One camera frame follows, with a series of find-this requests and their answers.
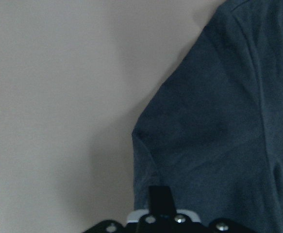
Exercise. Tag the black printed t-shirt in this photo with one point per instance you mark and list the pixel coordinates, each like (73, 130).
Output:
(213, 132)

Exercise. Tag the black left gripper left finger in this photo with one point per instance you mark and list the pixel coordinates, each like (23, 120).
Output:
(137, 221)

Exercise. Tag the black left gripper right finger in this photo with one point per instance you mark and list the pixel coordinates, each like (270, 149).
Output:
(179, 222)

